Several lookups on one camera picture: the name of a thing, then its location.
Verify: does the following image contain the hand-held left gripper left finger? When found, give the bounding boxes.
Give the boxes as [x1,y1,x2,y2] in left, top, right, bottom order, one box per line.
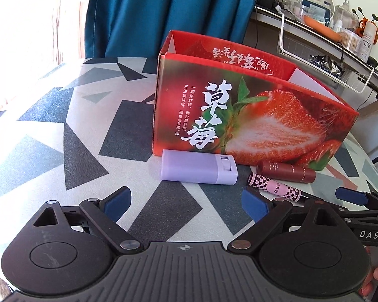
[33,186,144,253]

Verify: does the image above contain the white labelled bottle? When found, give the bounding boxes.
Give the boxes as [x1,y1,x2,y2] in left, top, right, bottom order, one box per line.
[357,20,378,64]

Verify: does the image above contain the red strawberry print cardboard box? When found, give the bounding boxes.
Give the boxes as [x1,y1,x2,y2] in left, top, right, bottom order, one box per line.
[152,30,360,171]

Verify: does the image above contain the orange lid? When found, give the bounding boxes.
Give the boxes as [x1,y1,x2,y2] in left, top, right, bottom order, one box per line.
[303,16,342,42]

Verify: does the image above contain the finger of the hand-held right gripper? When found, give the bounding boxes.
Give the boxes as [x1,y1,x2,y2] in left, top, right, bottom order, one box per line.
[338,206,376,224]
[335,187,378,211]

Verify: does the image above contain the clear cotton swab container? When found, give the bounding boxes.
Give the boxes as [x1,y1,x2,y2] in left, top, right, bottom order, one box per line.
[340,28,365,53]

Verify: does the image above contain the orange flower decoration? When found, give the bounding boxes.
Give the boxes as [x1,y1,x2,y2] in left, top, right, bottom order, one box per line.
[353,6,378,43]

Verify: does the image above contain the clear box with blue label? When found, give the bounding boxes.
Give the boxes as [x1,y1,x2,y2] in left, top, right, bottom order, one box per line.
[301,0,333,19]

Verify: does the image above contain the pink black checkered tube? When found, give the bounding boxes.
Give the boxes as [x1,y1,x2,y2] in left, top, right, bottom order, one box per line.
[247,173,307,202]

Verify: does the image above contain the dark red lipstick tube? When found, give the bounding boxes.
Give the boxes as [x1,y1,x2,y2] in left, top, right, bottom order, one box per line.
[257,160,316,183]

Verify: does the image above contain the silver foil packets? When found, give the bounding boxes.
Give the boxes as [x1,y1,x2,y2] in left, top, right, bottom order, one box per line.
[309,55,342,80]

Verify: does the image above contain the purple plastic container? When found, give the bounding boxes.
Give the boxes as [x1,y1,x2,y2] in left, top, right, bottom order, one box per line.
[161,149,239,185]

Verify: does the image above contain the white wire basket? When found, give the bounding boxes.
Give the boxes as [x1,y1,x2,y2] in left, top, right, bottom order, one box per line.
[277,12,376,94]

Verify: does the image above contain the blue curtain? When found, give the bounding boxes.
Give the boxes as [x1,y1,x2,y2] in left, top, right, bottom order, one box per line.
[85,0,262,59]

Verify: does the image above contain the geometric patterned tablecloth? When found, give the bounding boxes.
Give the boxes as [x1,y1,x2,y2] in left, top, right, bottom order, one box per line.
[0,57,378,302]

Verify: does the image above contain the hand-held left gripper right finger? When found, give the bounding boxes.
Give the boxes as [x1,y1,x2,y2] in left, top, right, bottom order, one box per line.
[228,187,342,253]

